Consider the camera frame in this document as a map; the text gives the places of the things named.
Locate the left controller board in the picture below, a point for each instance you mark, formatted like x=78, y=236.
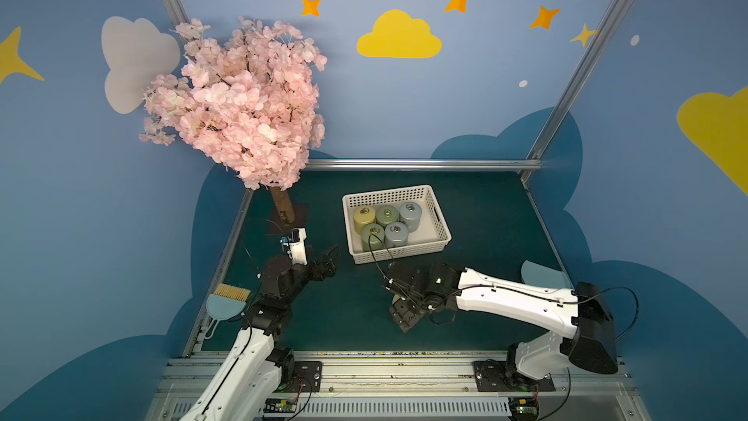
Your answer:
x=280, y=407

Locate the light blue hand brush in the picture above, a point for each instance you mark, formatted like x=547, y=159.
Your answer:
x=226, y=302

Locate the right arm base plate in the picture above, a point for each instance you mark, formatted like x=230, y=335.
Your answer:
x=496, y=376

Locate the light blue canister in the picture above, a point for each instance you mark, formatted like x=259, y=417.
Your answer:
x=410, y=214

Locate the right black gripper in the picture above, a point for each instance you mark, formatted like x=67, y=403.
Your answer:
x=407, y=301

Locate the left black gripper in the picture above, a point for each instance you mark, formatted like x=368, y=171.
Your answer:
x=315, y=266

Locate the right controller board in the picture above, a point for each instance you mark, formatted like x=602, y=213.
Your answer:
x=523, y=409

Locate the green canister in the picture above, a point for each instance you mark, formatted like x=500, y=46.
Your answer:
x=386, y=215
x=373, y=237

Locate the light blue dustpan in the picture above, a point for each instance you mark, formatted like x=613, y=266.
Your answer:
x=537, y=275

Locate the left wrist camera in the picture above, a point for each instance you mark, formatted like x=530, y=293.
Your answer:
x=293, y=245

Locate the yellow-green canister back left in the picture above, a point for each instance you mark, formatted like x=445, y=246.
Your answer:
x=363, y=215

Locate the dark metal tree base plate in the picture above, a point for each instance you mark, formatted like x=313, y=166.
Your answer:
x=277, y=227

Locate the white perforated plastic basket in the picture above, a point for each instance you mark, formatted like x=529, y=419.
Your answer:
x=432, y=235

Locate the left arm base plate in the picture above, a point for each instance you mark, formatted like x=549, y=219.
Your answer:
x=305, y=378

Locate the aluminium front rail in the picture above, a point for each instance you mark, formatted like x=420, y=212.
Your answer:
x=441, y=385

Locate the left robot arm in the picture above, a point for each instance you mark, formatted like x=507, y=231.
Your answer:
x=256, y=367

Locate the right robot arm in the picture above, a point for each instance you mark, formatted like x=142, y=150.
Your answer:
x=579, y=326

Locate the pink cherry blossom tree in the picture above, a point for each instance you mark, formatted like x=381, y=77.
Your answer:
x=250, y=105

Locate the controller board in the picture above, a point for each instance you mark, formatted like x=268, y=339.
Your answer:
x=523, y=409
x=280, y=407

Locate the aluminium back frame bar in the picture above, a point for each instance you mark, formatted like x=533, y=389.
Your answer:
x=430, y=165

